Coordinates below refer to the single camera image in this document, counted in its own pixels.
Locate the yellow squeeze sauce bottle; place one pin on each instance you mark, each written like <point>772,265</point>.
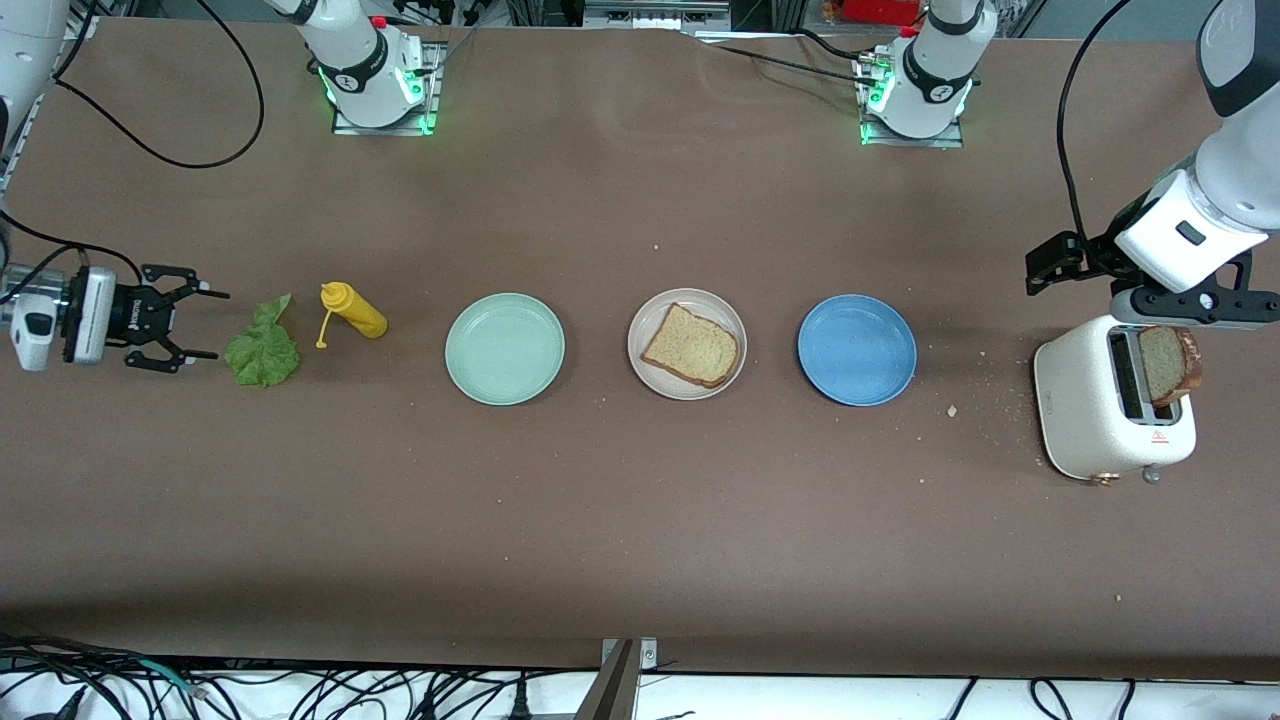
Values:
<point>360,315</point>

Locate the aluminium frame bracket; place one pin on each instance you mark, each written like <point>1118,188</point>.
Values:
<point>615,690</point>

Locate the red box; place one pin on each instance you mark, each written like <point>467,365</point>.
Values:
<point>880,10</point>

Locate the mint green round plate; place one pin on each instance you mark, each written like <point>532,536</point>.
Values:
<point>505,350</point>

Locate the green lettuce leaf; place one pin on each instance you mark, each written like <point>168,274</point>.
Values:
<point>262,355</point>

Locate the aluminium frame beam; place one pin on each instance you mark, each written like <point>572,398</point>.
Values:
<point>655,12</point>

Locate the black power plug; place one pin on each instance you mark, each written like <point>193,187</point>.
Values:
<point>520,703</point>

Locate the white two-slot toaster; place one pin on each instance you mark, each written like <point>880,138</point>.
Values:
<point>1090,420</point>

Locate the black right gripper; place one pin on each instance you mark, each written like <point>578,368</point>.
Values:
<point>130,314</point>

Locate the brown crust bread slice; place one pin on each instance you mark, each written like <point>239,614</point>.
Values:
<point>1165,365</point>
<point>692,347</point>

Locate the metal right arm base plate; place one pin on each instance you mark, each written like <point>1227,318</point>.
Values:
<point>434,80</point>

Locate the blue round plate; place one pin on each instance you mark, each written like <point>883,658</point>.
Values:
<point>857,350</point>

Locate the beige round plate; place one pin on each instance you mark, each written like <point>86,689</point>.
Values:
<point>650,320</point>

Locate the aluminium corner rail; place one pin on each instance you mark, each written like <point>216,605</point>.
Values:
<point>105,12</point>

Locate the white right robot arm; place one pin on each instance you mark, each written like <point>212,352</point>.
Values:
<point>360,70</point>

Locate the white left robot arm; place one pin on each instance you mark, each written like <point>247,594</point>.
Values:
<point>930,80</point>

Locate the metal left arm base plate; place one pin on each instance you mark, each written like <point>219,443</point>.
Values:
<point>950,141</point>

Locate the aluminium table edge rail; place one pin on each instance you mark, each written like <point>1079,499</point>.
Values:
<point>22,140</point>

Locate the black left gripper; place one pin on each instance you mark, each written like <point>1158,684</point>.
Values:
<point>1092,253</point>

